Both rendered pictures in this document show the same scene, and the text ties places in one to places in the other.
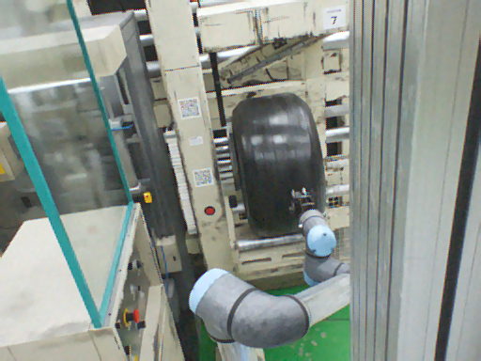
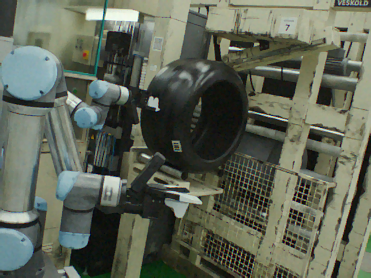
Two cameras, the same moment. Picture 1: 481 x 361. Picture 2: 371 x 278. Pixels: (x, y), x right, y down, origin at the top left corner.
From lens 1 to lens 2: 1.67 m
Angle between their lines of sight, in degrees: 46
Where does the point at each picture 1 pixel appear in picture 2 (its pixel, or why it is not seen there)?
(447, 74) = not seen: outside the picture
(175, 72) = (159, 18)
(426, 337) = not seen: outside the picture
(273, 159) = (162, 79)
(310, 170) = (173, 94)
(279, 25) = (250, 23)
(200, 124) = (158, 57)
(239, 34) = (226, 23)
